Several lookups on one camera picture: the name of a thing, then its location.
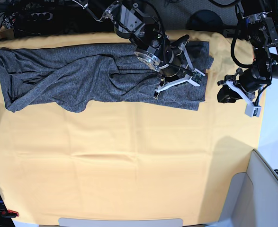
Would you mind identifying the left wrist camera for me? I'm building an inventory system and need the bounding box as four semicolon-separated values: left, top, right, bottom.
245;104;262;117

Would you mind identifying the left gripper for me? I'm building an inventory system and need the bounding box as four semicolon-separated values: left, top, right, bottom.
217;67;271;106

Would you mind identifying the grey long-sleeve T-shirt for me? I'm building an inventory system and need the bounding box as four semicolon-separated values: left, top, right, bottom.
0;43;207;113

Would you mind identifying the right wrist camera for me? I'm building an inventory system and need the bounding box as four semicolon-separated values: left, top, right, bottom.
190;69;205;87

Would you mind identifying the yellow table cloth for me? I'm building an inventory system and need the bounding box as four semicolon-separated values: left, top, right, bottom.
0;31;262;225

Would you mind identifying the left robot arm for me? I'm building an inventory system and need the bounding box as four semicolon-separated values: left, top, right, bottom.
217;0;278;105

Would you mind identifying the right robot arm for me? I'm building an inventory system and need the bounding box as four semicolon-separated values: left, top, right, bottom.
76;0;199;98

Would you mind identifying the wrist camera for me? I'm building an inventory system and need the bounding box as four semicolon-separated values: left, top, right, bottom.
245;104;262;117
190;69;205;87

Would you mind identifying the black round base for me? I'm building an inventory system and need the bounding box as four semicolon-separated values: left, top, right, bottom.
186;9;224;34

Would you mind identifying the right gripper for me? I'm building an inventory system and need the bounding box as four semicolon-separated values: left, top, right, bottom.
152;34;194;98

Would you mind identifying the red clamp left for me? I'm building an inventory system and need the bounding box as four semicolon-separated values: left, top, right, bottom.
1;210;19;218

